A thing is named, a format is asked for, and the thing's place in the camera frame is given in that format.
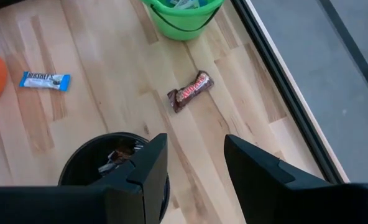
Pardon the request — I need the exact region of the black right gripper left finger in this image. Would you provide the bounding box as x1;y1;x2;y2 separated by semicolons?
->
0;133;168;224

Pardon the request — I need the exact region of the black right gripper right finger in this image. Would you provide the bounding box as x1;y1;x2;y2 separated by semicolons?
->
223;134;368;224

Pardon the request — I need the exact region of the green plastic bucket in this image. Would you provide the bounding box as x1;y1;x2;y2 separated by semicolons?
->
141;0;226;42

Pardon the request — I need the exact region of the black plastic bucket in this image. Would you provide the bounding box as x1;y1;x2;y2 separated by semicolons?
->
58;132;172;223

